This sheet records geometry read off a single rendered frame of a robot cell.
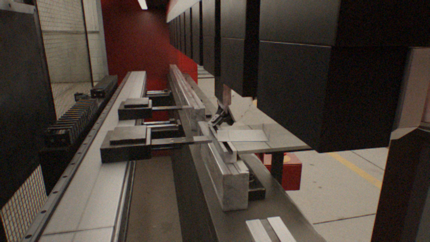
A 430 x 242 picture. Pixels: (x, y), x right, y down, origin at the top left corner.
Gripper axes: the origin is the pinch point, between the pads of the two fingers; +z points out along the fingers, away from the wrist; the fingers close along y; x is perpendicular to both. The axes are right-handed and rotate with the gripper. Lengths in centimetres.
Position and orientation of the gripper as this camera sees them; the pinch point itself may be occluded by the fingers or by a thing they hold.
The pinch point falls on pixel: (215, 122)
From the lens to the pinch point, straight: 86.7
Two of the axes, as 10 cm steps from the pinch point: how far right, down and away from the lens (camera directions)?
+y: -3.7, -7.3, -5.8
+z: -6.5, 6.5, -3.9
